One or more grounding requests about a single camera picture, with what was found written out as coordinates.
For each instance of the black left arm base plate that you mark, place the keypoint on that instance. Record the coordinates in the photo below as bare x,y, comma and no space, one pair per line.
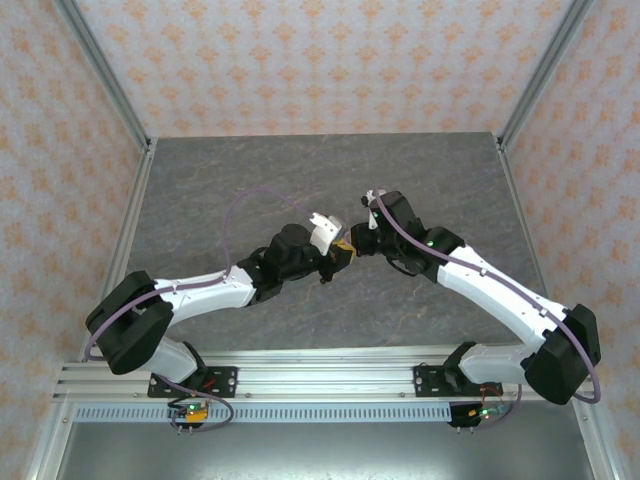
225,380

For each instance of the right circuit board green light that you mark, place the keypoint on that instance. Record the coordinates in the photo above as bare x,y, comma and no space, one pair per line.
487,412

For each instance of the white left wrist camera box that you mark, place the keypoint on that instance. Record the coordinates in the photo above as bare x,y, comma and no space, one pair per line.
325,232

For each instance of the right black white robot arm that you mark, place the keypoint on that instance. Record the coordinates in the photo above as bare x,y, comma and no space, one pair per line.
500,295

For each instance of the aluminium table side rail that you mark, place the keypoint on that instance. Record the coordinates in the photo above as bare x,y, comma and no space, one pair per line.
520,215
132,210

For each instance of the aluminium mounting rail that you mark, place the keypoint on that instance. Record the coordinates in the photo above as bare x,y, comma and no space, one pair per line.
325,375

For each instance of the grey metal panel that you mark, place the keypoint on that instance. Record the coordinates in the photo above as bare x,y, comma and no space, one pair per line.
325,452

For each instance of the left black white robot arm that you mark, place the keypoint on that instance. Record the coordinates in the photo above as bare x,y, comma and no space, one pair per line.
210,295

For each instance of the aluminium frame post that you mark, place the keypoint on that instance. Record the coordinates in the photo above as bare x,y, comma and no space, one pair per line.
100,75
545,75

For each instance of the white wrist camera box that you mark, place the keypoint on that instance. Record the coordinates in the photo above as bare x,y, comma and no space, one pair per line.
325,232
371,220

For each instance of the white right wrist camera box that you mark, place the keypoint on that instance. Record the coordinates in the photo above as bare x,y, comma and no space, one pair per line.
371,220

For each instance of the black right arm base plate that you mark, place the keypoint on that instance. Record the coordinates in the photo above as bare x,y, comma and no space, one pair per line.
430,380

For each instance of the left circuit board yellow connector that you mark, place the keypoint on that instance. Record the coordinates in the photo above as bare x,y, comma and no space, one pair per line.
192,412

